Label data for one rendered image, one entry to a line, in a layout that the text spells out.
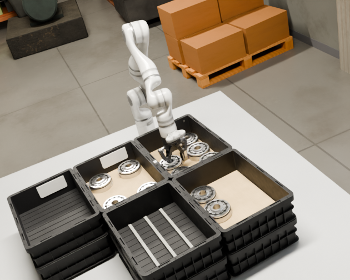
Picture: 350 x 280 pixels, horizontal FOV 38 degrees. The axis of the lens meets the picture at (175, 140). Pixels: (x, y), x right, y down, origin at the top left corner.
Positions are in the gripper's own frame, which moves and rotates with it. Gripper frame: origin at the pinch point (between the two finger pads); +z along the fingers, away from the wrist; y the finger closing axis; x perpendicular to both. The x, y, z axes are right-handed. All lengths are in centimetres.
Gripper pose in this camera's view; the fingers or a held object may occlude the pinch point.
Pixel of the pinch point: (176, 160)
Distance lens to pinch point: 224.1
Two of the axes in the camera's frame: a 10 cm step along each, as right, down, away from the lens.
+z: 2.3, 8.3, 5.2
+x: 5.0, 3.6, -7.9
